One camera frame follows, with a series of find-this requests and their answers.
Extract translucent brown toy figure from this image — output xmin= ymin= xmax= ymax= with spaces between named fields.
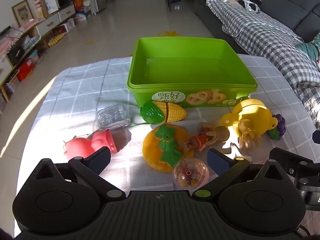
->
xmin=180 ymin=121 xmax=230 ymax=155

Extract red storage box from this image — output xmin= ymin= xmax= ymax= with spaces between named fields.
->
xmin=17 ymin=59 xmax=35 ymax=80

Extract pink lace cloth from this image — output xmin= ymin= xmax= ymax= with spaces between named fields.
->
xmin=0 ymin=17 xmax=47 ymax=60

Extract clear ball with beads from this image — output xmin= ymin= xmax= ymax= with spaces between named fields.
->
xmin=172 ymin=159 xmax=209 ymax=188

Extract grey checked tablecloth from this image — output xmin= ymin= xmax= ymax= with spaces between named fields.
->
xmin=14 ymin=54 xmax=320 ymax=230

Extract clear plastic case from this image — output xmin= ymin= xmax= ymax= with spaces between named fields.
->
xmin=96 ymin=104 xmax=132 ymax=132

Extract toy corn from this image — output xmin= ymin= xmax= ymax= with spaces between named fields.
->
xmin=139 ymin=100 xmax=187 ymax=124

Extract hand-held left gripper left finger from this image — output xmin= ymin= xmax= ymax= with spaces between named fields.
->
xmin=35 ymin=147 xmax=125 ymax=202

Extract orange toy pumpkin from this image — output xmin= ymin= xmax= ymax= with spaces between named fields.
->
xmin=142 ymin=124 xmax=193 ymax=173

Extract purple toy grapes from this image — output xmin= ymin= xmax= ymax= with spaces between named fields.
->
xmin=269 ymin=114 xmax=287 ymax=140

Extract pink pig toy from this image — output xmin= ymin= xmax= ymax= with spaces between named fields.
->
xmin=62 ymin=126 xmax=132 ymax=162

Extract pack of yellow bottles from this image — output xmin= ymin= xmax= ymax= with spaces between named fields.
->
xmin=47 ymin=34 xmax=65 ymax=47

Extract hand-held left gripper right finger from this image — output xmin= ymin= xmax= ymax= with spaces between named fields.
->
xmin=192 ymin=148 xmax=285 ymax=202

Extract yellow toy pot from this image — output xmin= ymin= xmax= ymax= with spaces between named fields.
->
xmin=221 ymin=99 xmax=278 ymax=138

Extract teal patterned cushion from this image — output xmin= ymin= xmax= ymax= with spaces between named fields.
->
xmin=296 ymin=31 xmax=320 ymax=68

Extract cardboard carton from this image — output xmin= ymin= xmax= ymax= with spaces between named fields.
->
xmin=82 ymin=1 xmax=93 ymax=18

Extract white box with red print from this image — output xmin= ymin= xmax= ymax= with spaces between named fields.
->
xmin=54 ymin=19 xmax=75 ymax=34

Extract wooden white cabinet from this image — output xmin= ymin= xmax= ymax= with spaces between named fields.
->
xmin=0 ymin=4 xmax=77 ymax=100

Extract green plastic box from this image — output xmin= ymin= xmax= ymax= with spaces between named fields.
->
xmin=126 ymin=37 xmax=258 ymax=108

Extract plaid blanket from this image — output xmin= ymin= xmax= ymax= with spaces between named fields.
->
xmin=195 ymin=0 xmax=320 ymax=130

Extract translucent claw toy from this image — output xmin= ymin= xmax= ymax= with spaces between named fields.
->
xmin=237 ymin=120 xmax=263 ymax=152

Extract framed cartoon picture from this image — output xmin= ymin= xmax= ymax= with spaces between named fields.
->
xmin=11 ymin=0 xmax=34 ymax=27

